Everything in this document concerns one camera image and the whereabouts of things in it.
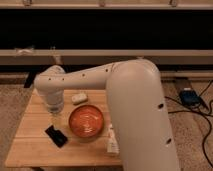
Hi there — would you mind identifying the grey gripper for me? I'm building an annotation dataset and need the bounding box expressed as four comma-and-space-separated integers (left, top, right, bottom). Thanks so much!
46, 102, 64, 114

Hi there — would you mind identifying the white sponge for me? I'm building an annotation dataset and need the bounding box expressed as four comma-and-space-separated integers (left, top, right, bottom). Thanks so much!
71, 93, 88, 104

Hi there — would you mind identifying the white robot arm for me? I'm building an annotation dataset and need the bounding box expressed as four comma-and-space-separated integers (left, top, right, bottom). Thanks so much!
34, 59, 181, 171

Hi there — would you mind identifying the orange bowl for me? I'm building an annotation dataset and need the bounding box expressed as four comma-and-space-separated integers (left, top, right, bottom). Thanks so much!
68, 105, 104, 138

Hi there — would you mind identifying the black rectangular block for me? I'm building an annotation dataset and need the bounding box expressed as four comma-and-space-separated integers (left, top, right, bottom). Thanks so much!
45, 125, 68, 148

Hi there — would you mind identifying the white crumpled packet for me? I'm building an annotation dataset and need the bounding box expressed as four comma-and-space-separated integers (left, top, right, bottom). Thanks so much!
107, 125, 119, 154

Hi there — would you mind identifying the blue power adapter box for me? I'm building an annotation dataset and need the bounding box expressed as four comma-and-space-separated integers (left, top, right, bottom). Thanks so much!
179, 89, 200, 106

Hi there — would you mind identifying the black cable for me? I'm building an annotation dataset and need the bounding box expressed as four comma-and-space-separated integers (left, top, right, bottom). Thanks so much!
164, 79, 213, 168

